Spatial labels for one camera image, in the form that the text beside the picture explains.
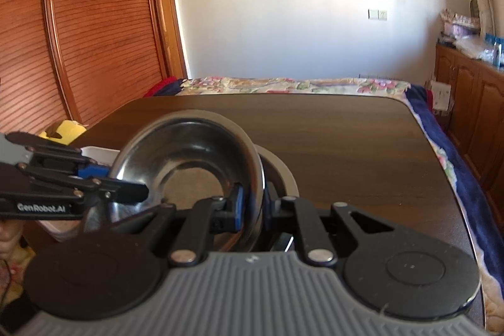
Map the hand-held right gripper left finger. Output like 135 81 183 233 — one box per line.
100 182 244 268

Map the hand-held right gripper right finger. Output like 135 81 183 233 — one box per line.
263 183 396 268

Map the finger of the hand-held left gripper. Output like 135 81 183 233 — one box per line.
29 151 111 179
18 163 151 217

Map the large stainless steel bowl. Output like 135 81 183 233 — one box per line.
81 144 300 254

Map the small stainless steel bowl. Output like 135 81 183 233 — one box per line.
110 110 265 254

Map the person's left hand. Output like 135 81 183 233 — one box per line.
0 221 26 263

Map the yellow plush toy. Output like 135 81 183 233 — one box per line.
38 119 88 148

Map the red cloth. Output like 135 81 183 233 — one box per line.
144 76 178 98

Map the wooden slatted wardrobe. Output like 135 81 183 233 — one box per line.
0 0 170 148

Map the wooden door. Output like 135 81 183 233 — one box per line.
151 0 188 82

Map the navy blue blanket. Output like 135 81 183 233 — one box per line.
405 83 501 242

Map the white paper bag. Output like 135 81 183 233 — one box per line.
424 78 454 113

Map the wooden cabinet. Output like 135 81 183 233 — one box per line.
432 43 504 219

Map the clear plastic bag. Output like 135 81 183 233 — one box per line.
454 38 494 60

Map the stack of papers and boxes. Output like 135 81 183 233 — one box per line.
438 8 482 42

